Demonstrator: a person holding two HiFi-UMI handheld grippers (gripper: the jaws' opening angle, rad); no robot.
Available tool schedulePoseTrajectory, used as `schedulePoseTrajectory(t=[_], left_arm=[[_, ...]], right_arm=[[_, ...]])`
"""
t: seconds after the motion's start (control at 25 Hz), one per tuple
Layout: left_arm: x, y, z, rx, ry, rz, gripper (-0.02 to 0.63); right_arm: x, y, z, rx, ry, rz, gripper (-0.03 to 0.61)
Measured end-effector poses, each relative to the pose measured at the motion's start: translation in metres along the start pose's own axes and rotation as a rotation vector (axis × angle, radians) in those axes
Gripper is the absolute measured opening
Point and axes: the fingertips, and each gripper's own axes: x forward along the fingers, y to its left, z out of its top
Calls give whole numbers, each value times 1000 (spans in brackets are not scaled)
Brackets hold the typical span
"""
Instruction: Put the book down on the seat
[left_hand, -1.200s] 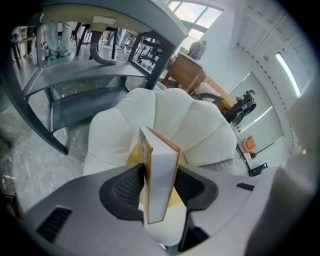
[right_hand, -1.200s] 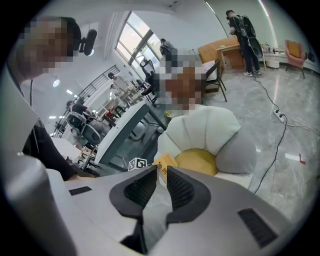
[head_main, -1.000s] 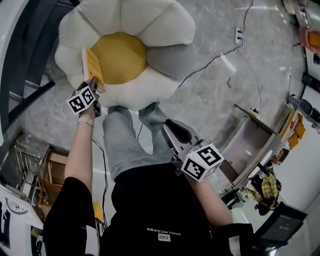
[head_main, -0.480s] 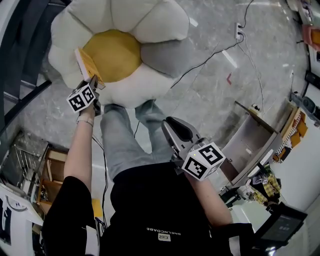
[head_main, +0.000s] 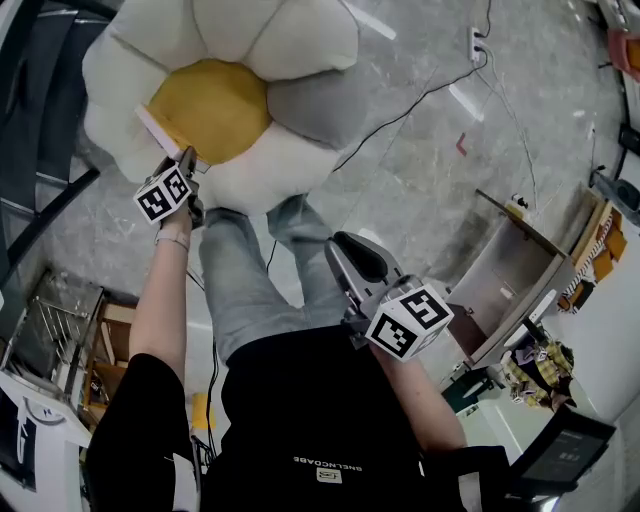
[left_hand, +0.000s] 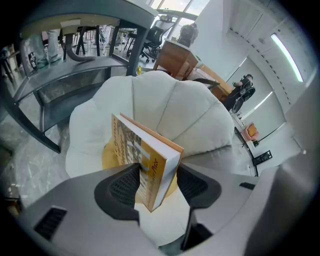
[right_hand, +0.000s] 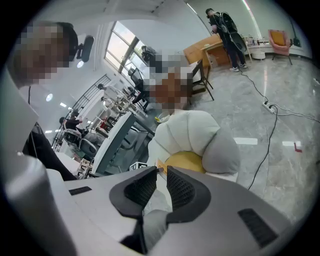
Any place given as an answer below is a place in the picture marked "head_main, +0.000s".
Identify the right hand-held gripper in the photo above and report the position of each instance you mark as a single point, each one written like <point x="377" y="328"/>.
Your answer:
<point x="410" y="320"/>

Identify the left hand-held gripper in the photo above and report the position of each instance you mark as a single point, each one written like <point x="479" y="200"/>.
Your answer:
<point x="162" y="195"/>

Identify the orange book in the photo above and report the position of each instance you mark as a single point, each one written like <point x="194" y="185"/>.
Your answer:
<point x="160" y="127"/>

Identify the white flower-shaped cushion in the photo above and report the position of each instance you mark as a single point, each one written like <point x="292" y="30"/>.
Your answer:
<point x="225" y="30"/>

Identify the person's left forearm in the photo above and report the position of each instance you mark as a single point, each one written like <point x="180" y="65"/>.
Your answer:
<point x="160" y="300"/>

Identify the person's right forearm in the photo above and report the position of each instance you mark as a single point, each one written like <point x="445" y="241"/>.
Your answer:
<point x="425" y="400"/>

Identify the pink wrist band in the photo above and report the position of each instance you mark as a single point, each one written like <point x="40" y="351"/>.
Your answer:
<point x="172" y="240"/>

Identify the person's grey jeans legs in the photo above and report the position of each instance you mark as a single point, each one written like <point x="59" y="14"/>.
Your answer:
<point x="250" y="290"/>

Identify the person's black t-shirt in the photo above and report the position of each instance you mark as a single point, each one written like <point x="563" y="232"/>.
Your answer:
<point x="310" y="410"/>

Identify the grey open box cabinet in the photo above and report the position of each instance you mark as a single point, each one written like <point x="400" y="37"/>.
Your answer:
<point x="510" y="280"/>

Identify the wooden crate shelf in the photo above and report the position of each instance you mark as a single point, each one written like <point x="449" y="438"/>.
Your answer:
<point x="112" y="325"/>

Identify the metal sink stand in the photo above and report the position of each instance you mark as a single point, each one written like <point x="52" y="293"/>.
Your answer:
<point x="50" y="320"/>

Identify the yellow dustpan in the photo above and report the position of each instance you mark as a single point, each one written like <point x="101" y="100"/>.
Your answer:
<point x="202" y="412"/>

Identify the yellow plaid cloth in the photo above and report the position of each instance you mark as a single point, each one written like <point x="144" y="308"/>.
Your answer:
<point x="545" y="370"/>

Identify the white power strip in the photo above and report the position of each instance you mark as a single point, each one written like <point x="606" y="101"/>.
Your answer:
<point x="477" y="45"/>

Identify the black screen device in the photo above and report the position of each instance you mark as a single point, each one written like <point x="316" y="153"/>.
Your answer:
<point x="560" y="450"/>

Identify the grey black machine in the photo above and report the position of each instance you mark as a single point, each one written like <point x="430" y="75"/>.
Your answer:
<point x="622" y="197"/>

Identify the black flat device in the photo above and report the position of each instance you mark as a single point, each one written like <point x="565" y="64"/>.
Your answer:
<point x="630" y="135"/>

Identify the small pink chair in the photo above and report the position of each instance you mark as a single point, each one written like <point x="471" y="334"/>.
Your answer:
<point x="625" y="55"/>

